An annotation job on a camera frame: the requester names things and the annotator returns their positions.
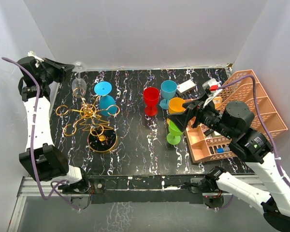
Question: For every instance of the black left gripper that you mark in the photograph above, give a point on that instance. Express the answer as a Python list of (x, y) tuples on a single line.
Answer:
[(61, 69)]

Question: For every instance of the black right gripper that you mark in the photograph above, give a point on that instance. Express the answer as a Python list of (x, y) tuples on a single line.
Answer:
[(181, 119)]

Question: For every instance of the yellow wine glass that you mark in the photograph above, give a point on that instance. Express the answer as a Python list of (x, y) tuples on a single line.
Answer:
[(175, 105)]

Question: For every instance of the green wine glass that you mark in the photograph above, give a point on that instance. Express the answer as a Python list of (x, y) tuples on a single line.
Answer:
[(174, 135)]

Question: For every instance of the clear wine glass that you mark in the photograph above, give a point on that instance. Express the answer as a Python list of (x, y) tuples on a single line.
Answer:
[(79, 85)]

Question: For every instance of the teal wine glass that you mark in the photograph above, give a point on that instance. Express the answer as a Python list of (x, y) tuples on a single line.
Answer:
[(168, 89)]

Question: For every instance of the red wine glass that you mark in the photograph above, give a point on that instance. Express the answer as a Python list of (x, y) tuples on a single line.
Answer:
[(151, 97)]

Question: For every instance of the blue wine glass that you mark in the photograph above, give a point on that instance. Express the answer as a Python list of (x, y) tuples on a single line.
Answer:
[(107, 103)]

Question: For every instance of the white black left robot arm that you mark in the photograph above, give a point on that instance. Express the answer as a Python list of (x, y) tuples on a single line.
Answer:
[(41, 159)]

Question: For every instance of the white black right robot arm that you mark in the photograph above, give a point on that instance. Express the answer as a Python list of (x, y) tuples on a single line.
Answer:
[(274, 202)]

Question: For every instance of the black marker pen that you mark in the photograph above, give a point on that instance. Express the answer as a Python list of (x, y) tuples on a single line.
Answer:
[(208, 132)]

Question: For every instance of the white small box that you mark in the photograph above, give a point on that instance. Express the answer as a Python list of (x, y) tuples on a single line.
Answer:
[(185, 87)]

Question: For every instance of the blue white small bottle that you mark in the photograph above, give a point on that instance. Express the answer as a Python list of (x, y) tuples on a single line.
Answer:
[(223, 149)]

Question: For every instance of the pink plastic file organizer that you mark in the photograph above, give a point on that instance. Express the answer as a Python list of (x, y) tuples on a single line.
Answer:
[(247, 118)]

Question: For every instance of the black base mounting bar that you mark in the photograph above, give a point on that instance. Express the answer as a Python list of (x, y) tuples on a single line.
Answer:
[(152, 189)]

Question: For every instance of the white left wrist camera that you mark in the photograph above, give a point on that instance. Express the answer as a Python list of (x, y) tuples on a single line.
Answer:
[(38, 60)]

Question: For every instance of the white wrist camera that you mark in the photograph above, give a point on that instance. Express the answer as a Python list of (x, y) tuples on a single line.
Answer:
[(38, 60), (212, 89)]

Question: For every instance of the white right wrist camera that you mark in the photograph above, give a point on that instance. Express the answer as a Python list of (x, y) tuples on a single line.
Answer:
[(212, 89)]

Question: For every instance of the gold wire glass rack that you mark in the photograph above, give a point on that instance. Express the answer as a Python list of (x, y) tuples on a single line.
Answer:
[(102, 138)]

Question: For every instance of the aluminium frame rail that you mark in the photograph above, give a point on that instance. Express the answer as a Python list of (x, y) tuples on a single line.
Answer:
[(75, 213)]

